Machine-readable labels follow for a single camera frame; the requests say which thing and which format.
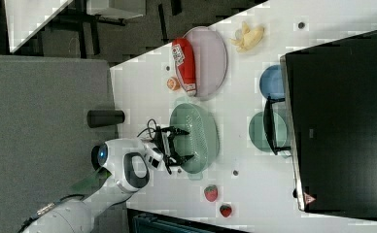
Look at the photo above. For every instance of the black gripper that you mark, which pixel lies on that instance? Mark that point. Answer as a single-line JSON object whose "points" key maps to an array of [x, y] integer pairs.
{"points": [[163, 139]]}

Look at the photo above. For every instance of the green plastic strainer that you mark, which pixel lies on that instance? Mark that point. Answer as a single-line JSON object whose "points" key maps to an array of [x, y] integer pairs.
{"points": [[202, 140]]}

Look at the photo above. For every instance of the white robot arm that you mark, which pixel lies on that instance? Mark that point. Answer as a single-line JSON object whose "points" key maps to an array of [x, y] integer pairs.
{"points": [[124, 167]]}

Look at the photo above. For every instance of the light red strawberry toy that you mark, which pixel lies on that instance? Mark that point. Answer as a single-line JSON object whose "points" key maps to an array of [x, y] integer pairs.
{"points": [[211, 193]]}

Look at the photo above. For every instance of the orange slice toy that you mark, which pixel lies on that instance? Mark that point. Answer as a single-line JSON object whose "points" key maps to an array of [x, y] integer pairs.
{"points": [[173, 83]]}

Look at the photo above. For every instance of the dark red strawberry toy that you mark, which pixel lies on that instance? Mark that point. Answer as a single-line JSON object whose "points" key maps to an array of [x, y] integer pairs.
{"points": [[225, 210]]}

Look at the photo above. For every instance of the red ketchup bottle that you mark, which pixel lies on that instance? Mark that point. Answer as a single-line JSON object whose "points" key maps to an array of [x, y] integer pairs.
{"points": [[183, 55]]}

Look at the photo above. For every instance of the lilac round plate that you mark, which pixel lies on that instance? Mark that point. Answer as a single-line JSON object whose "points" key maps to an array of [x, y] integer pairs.
{"points": [[210, 60]]}

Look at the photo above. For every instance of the peeled banana toy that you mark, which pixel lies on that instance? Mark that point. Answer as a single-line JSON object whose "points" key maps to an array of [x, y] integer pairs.
{"points": [[249, 37]]}

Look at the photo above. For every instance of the black toaster oven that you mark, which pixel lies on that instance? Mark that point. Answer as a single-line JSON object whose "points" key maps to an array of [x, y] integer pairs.
{"points": [[330, 95]]}

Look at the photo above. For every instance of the white side table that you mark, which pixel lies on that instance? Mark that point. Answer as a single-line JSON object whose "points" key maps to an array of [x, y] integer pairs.
{"points": [[26, 17]]}

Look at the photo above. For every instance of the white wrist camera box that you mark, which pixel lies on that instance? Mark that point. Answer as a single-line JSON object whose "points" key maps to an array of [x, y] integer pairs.
{"points": [[153, 156]]}

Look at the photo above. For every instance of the black cylinder post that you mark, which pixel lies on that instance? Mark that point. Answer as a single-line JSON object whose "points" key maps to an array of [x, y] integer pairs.
{"points": [[101, 118]]}

